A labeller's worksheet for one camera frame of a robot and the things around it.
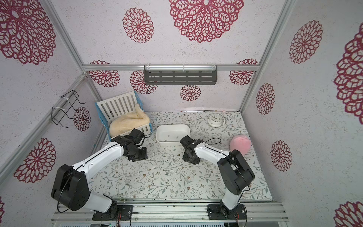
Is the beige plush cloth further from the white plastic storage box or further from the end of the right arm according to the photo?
the end of the right arm

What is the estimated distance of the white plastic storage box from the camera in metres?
1.02

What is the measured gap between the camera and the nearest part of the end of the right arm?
2.18 feet

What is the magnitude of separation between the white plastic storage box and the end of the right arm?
8.6 inches
